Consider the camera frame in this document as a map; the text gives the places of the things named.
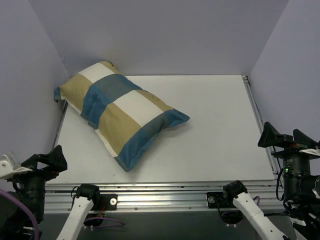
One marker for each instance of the aluminium table frame rail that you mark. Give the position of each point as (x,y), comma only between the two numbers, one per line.
(215,147)

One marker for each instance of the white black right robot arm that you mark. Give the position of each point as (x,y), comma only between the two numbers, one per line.
(301,197)

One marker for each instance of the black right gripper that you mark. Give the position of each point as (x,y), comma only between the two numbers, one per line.
(292,145)

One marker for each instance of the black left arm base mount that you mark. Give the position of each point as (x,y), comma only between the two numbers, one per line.
(108,202)

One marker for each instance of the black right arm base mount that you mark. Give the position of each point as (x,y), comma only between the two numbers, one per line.
(217,200)

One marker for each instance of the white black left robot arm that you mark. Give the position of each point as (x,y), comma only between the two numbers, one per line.
(22,210)

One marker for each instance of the blue beige white patchwork pillowcase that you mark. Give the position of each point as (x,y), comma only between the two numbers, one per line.
(126,117)

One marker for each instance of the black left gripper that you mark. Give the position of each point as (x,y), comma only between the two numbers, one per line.
(40,166)

